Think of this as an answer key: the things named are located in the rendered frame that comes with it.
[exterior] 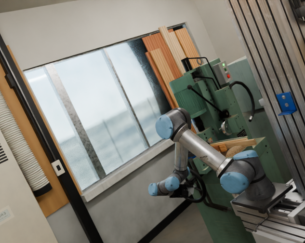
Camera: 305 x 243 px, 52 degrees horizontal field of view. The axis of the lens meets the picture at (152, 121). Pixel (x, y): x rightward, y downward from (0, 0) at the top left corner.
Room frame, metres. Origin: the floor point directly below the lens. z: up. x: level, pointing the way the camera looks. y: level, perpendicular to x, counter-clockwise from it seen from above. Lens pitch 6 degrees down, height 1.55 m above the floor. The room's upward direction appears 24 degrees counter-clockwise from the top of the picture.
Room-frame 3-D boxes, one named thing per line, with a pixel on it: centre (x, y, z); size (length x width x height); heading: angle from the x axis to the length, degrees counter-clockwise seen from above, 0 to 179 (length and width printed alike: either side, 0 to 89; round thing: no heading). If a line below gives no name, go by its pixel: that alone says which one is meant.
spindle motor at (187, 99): (2.30, -0.31, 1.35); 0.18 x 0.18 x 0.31
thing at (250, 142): (2.20, -0.39, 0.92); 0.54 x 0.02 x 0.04; 39
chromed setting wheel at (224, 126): (2.29, -0.49, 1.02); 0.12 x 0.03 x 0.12; 129
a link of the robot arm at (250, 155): (1.50, -0.35, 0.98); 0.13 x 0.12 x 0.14; 136
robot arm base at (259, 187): (1.51, -0.35, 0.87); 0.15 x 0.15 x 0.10
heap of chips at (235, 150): (2.03, -0.42, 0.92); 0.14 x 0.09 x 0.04; 129
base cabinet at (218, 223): (2.38, -0.41, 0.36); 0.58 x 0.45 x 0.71; 129
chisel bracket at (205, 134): (2.31, -0.33, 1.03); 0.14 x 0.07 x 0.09; 129
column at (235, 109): (2.49, -0.54, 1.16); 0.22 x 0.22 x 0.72; 39
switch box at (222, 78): (2.39, -0.65, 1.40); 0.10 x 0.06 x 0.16; 129
